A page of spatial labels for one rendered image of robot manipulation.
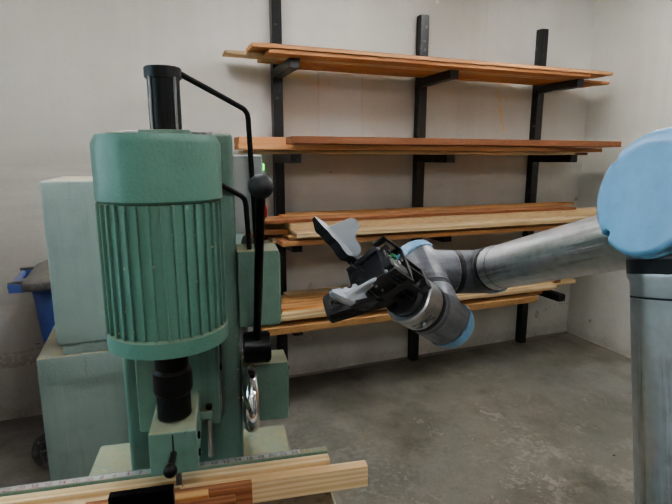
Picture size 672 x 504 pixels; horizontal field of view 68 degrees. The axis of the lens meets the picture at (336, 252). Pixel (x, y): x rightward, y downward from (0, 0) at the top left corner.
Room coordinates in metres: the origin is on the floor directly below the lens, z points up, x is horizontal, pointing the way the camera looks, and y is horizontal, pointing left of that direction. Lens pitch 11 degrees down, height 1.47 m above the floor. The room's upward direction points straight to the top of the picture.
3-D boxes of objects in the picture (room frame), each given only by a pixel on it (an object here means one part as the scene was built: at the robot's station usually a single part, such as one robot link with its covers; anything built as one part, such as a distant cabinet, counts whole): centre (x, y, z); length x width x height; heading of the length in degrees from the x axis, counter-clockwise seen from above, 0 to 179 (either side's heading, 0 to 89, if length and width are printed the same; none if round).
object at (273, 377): (0.94, 0.14, 1.02); 0.09 x 0.07 x 0.12; 103
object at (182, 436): (0.75, 0.26, 1.03); 0.14 x 0.07 x 0.09; 13
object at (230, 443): (1.01, 0.32, 1.16); 0.22 x 0.22 x 0.72; 13
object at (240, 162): (1.07, 0.19, 1.40); 0.10 x 0.06 x 0.16; 13
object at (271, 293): (0.97, 0.16, 1.23); 0.09 x 0.08 x 0.15; 13
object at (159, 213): (0.73, 0.26, 1.35); 0.18 x 0.18 x 0.31
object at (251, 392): (0.88, 0.16, 1.02); 0.12 x 0.03 x 0.12; 13
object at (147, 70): (0.86, 0.29, 1.54); 0.08 x 0.08 x 0.17; 13
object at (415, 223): (3.27, -0.69, 1.20); 2.71 x 0.56 x 2.40; 111
